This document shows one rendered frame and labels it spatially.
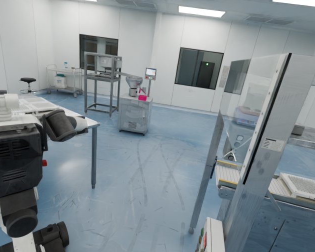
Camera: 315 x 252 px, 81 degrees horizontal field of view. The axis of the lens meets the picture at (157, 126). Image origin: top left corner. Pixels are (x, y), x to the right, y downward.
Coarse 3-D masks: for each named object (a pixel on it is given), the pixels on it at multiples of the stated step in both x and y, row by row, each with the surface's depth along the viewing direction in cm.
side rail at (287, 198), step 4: (220, 180) 127; (224, 184) 128; (228, 184) 127; (232, 184) 126; (236, 184) 125; (272, 192) 122; (276, 196) 121; (280, 196) 120; (284, 196) 120; (288, 196) 120; (284, 200) 121; (288, 200) 120; (292, 200) 119; (296, 200) 119; (300, 200) 118; (304, 200) 119; (300, 204) 119; (304, 204) 118; (308, 204) 118; (312, 204) 117
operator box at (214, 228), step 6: (210, 222) 63; (216, 222) 63; (204, 228) 64; (210, 228) 60; (216, 228) 60; (222, 228) 61; (204, 234) 61; (210, 234) 58; (216, 234) 58; (222, 234) 59; (210, 240) 56; (216, 240) 56; (222, 240) 57; (210, 246) 54; (216, 246) 54; (222, 246) 55
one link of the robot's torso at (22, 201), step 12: (24, 192) 87; (0, 204) 80; (12, 204) 82; (24, 204) 85; (36, 204) 87; (12, 216) 80; (24, 216) 81; (36, 216) 86; (12, 228) 79; (24, 228) 82
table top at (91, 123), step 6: (18, 96) 249; (24, 96) 253; (30, 96) 257; (36, 96) 261; (60, 108) 226; (66, 114) 210; (72, 114) 212; (78, 114) 215; (90, 120) 202; (90, 126) 190; (96, 126) 197
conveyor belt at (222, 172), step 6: (216, 168) 149; (222, 168) 149; (228, 168) 150; (216, 174) 142; (222, 174) 141; (228, 174) 142; (234, 174) 143; (216, 180) 135; (228, 180) 134; (234, 180) 135; (276, 180) 143; (216, 186) 131; (270, 186) 134; (276, 186) 135; (276, 192) 129; (282, 192) 130
